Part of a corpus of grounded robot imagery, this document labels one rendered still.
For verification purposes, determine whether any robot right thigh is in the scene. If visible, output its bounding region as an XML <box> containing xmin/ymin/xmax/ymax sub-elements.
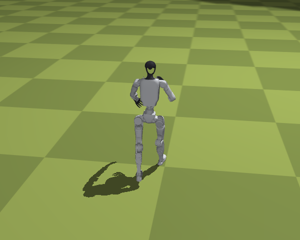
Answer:
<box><xmin>154</xmin><ymin>115</ymin><xmax>165</xmax><ymax>147</ymax></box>

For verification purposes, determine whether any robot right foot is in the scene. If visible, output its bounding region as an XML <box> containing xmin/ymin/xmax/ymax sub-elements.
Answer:
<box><xmin>157</xmin><ymin>154</ymin><xmax>166</xmax><ymax>166</ymax></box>

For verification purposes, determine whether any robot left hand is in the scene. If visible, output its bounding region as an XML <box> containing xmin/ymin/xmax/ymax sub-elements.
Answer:
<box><xmin>134</xmin><ymin>98</ymin><xmax>143</xmax><ymax>108</ymax></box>

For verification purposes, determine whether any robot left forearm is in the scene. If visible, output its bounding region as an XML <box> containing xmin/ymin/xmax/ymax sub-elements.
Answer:
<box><xmin>130</xmin><ymin>96</ymin><xmax>139</xmax><ymax>102</ymax></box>

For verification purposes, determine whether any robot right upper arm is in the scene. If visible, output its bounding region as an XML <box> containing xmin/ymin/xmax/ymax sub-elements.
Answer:
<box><xmin>158</xmin><ymin>80</ymin><xmax>175</xmax><ymax>102</ymax></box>

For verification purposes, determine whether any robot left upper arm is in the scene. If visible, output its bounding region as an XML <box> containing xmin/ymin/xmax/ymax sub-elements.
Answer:
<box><xmin>130</xmin><ymin>78</ymin><xmax>141</xmax><ymax>98</ymax></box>

